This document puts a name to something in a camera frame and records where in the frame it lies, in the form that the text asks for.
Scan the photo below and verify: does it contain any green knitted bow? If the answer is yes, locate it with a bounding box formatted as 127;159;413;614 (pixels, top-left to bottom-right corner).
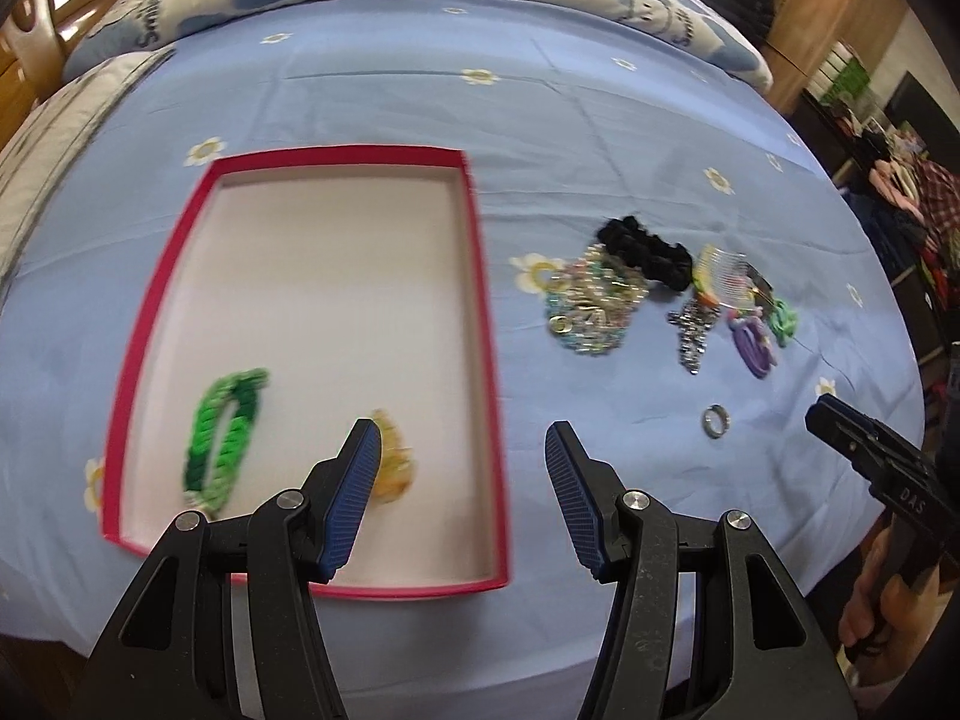
765;298;799;348

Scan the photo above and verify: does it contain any purple hair clip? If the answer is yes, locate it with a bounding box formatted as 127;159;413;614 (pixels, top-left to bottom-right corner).
727;312;776;379

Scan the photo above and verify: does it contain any gold square wristwatch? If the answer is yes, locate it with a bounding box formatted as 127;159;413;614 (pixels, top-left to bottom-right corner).
745;262;776;319

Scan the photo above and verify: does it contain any colourful bead charm bracelet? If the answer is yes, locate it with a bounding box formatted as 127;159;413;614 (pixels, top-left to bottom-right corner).
722;280;763;320

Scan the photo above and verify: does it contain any green braided bracelet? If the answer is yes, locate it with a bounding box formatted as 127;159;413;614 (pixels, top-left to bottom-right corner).
181;365;271;520

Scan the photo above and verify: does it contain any yellow translucent hair claw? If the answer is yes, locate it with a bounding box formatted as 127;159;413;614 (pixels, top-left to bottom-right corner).
371;410;415;504

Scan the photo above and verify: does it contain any black velvet scrunchie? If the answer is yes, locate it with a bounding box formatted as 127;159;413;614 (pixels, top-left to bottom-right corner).
596;215;693;293

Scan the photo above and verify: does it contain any pearl bead bracelet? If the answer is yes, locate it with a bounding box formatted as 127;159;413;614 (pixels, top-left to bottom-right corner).
542;242;651;358

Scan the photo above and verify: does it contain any right hand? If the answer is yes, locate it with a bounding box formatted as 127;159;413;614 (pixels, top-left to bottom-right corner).
838;518;958;649

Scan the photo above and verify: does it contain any clear hair comb yellow trim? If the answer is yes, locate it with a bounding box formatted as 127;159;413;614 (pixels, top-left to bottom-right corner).
692;244;752;312

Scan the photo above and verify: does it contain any pile of clothes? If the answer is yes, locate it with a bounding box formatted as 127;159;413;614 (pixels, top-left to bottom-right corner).
844;128;958;310

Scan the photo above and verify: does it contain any blue floral bed sheet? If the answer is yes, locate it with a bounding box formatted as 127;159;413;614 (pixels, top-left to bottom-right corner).
2;0;923;718

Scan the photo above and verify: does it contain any black monitor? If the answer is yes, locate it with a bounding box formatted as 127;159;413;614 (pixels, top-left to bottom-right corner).
884;71;958;145

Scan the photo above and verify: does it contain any red shallow box tray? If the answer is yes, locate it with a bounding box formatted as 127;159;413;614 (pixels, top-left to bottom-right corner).
101;145;509;600

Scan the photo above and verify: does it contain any wooden wardrobe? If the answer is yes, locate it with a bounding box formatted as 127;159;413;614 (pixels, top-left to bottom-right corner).
761;0;908;117

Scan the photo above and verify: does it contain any grey striped pillow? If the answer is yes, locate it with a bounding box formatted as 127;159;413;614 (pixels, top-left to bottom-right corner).
0;46;176;296

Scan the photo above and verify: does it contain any wooden headboard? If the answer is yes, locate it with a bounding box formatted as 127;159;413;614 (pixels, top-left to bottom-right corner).
2;0;116;140

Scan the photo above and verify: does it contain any dark metal chain necklace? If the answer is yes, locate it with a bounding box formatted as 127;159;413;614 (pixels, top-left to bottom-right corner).
667;297;721;377

